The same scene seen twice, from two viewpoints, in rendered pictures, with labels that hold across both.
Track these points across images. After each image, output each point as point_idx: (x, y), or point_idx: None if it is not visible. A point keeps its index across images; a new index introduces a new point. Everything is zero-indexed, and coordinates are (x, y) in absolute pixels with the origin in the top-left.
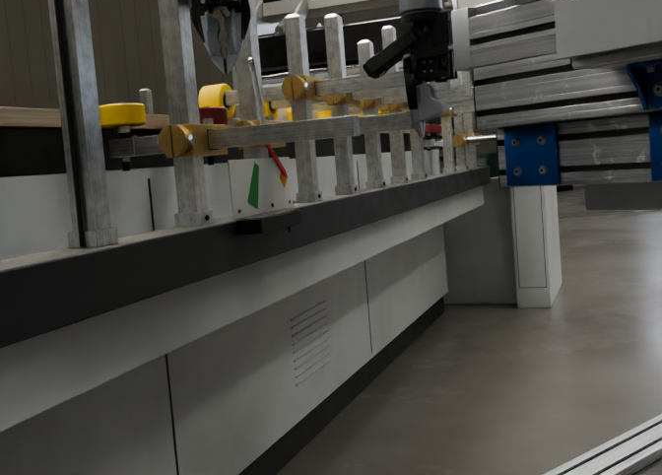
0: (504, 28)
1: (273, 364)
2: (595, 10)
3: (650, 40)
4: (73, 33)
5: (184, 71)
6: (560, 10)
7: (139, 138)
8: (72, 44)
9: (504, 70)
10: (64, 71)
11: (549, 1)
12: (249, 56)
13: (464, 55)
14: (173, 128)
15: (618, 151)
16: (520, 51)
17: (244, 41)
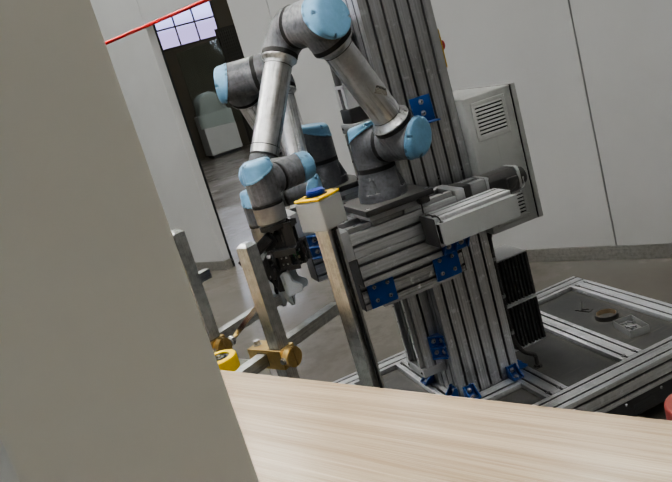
0: (371, 237)
1: None
2: (457, 225)
3: (479, 232)
4: (360, 304)
5: (278, 312)
6: (443, 227)
7: (243, 371)
8: (360, 310)
9: (375, 256)
10: (364, 326)
11: (392, 221)
12: (205, 295)
13: (350, 254)
14: (294, 348)
15: (421, 275)
16: (382, 245)
17: (199, 286)
